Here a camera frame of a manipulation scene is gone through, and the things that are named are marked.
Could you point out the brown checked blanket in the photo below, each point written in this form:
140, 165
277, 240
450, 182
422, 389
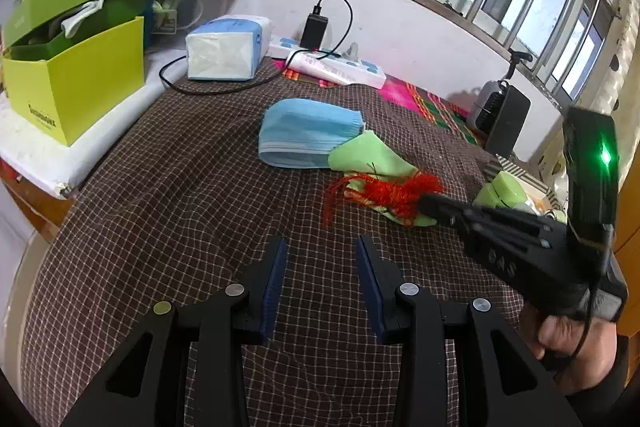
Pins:
175, 207

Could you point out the grey fan heater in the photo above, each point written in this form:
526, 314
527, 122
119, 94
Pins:
482, 107

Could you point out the person's right hand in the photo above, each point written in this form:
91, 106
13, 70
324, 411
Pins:
560, 334

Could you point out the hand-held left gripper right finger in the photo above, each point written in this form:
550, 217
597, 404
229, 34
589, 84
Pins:
367, 288

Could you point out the blue and white tissue pack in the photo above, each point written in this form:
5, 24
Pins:
220, 52

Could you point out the black charger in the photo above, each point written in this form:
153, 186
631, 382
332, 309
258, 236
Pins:
312, 32

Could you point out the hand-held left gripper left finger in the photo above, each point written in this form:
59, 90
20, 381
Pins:
275, 288

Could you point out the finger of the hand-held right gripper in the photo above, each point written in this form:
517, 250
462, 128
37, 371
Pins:
450, 206
500, 234

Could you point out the small lime green case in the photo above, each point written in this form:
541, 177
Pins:
500, 192

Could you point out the stack of blue face masks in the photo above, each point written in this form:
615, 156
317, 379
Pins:
305, 132

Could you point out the orange wooden wardrobe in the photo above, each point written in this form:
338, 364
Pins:
631, 217

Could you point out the cream heart print curtain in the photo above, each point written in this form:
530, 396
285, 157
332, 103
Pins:
620, 72

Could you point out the lime green sock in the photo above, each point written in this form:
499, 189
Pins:
365, 154

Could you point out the red tassel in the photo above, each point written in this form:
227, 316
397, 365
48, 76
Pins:
395, 194

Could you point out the lime green cardboard box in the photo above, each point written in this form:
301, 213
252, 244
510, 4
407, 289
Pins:
75, 82

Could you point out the white and blue power strip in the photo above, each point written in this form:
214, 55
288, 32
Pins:
370, 74

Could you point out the black rectangular device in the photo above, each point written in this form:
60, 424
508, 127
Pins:
507, 122

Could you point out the white and pink tube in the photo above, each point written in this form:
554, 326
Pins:
315, 66

